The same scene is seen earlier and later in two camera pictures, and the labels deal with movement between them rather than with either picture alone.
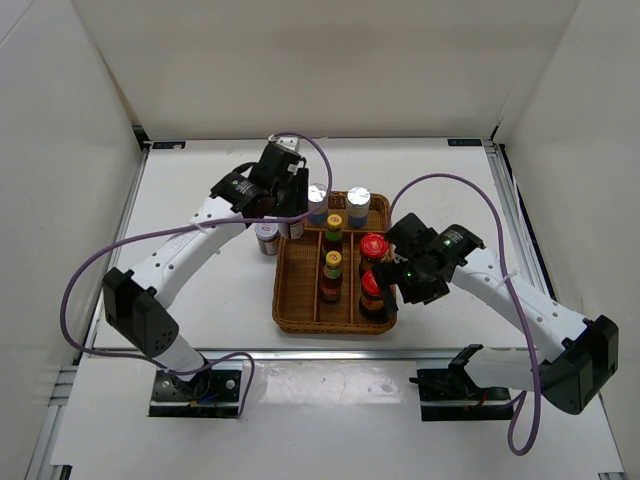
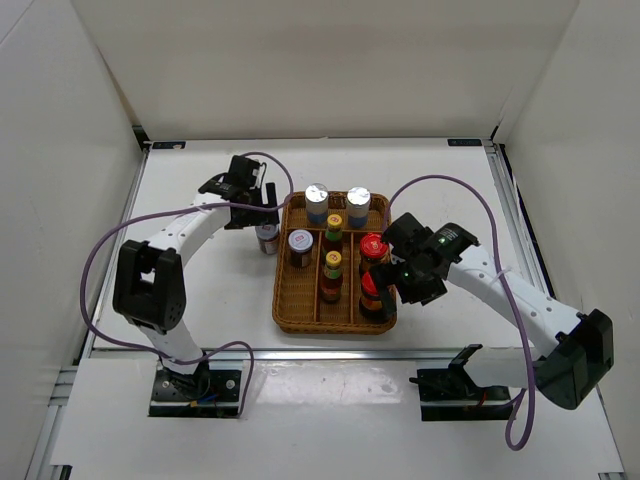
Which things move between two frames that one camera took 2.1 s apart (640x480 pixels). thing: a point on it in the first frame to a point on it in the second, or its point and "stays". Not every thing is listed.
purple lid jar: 297,229 to 300,244
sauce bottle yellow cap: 334,233 stays
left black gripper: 297,205 to 261,217
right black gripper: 386,276 stays
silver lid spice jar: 358,202 stays
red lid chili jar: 373,247 stays
